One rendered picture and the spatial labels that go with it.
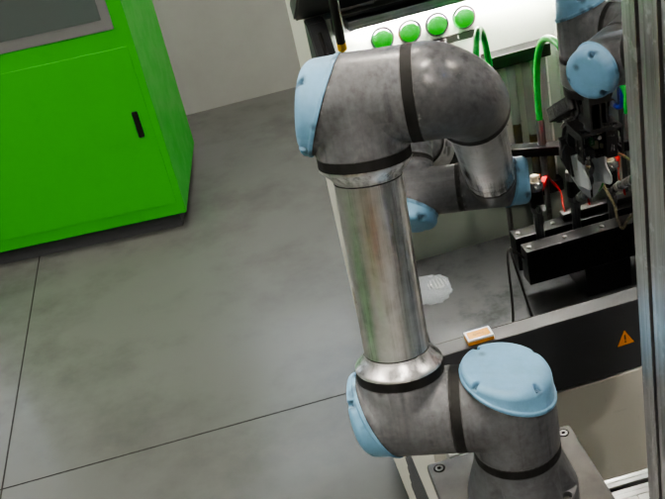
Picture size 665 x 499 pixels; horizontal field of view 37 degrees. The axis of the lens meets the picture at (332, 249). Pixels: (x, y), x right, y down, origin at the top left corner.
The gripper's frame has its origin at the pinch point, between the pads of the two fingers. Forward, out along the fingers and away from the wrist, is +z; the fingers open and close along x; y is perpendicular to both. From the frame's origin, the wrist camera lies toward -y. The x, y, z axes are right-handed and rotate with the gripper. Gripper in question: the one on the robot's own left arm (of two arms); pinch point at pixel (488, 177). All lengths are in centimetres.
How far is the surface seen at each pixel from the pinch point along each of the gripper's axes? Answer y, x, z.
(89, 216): -74, -261, 136
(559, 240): 5.0, 2.1, 28.9
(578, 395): 36.6, 4.1, 29.6
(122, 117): -108, -227, 120
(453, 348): 29.9, -10.4, 5.3
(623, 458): 48, 6, 48
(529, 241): 3.9, -4.7, 29.7
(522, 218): -10, -16, 53
